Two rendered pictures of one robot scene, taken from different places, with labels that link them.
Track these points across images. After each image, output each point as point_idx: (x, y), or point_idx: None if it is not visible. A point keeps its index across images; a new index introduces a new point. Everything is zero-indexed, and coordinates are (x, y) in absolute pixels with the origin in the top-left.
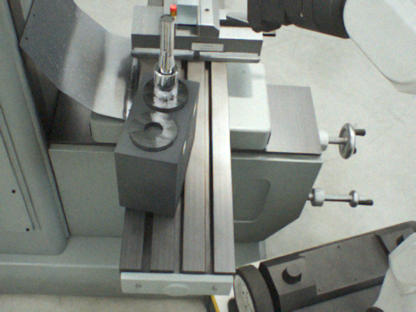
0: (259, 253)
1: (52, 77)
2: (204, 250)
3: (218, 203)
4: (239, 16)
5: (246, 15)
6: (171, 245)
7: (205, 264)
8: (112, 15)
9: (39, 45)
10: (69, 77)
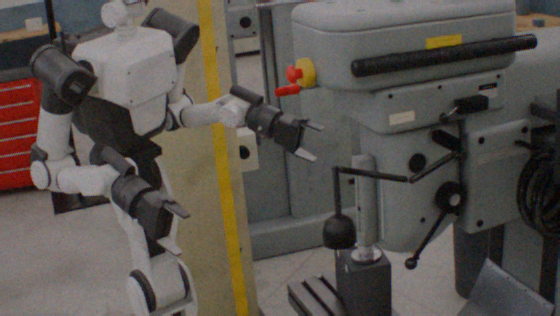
0: None
1: (473, 295)
2: (309, 284)
3: (314, 302)
4: (308, 153)
5: (306, 155)
6: (329, 280)
7: (305, 281)
8: None
9: (490, 281)
10: (473, 315)
